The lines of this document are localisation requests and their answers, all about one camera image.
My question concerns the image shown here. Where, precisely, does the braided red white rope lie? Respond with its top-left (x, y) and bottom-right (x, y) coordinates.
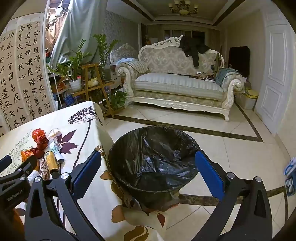
top-left (39, 156), bottom-right (51, 181)

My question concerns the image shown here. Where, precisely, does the yellow tube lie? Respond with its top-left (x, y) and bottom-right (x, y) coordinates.
top-left (45, 151), bottom-right (60, 175)

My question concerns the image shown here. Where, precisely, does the white blue tube packaging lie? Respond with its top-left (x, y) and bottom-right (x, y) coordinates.
top-left (49, 139), bottom-right (64, 164)

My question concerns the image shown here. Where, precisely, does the orange-red plastic wrapper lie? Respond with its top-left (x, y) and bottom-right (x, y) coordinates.
top-left (32, 128), bottom-right (49, 150)

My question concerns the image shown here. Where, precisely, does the orange plastic wrapper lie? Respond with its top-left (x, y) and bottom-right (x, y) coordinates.
top-left (21, 150), bottom-right (40, 171)

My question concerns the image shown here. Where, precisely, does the dark red wrapper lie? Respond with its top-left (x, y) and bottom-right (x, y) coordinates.
top-left (31, 145), bottom-right (47, 159)

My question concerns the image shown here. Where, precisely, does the black bag lined trash bin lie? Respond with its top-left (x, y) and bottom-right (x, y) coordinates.
top-left (107, 126), bottom-right (200, 211)

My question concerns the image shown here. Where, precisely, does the floral cream tablecloth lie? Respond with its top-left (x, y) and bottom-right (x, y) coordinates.
top-left (1, 101), bottom-right (168, 240)

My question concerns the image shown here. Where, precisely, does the blue white slipper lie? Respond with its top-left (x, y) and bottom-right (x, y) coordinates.
top-left (284, 157), bottom-right (296, 196)

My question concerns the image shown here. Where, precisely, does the calligraphy folding screen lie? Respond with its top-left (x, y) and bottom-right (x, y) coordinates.
top-left (0, 13), bottom-right (57, 135)

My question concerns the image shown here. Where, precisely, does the potted plant white pot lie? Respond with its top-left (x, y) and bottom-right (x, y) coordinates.
top-left (46, 39), bottom-right (92, 93)

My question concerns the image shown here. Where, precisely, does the wooden plant stand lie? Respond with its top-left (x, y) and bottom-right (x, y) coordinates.
top-left (73, 64), bottom-right (114, 118)

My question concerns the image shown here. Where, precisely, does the small leafy floor plant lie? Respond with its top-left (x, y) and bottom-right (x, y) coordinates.
top-left (108, 91), bottom-right (127, 110)

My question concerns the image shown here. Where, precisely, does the white storage box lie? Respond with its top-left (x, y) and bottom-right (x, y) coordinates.
top-left (235, 93), bottom-right (256, 110)

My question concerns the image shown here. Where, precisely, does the tall green potted plant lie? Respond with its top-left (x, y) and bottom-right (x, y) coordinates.
top-left (92, 34), bottom-right (119, 82)

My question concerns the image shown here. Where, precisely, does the teal blanket on armrest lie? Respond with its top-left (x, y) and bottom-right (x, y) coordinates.
top-left (215, 68), bottom-right (240, 86)

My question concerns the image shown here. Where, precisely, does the ornate grey armchair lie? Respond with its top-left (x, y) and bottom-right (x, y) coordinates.
top-left (109, 43), bottom-right (138, 65)

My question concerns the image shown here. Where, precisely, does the black suitcase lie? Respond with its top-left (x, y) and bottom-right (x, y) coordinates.
top-left (228, 46), bottom-right (250, 78)

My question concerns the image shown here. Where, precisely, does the grey-green curtain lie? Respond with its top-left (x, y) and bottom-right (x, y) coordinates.
top-left (50, 0), bottom-right (107, 67)

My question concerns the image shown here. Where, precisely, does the ornate white grey sofa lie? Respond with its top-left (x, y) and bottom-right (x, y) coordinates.
top-left (115, 36), bottom-right (246, 121)

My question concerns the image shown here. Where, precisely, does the black jacket on sofa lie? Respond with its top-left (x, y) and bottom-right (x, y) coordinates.
top-left (179, 36), bottom-right (210, 67)

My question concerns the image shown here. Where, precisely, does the white panel door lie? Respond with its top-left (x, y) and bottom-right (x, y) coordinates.
top-left (255, 1), bottom-right (294, 135)

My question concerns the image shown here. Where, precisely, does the ceiling chandelier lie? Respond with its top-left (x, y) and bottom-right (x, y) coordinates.
top-left (168, 0), bottom-right (199, 16)

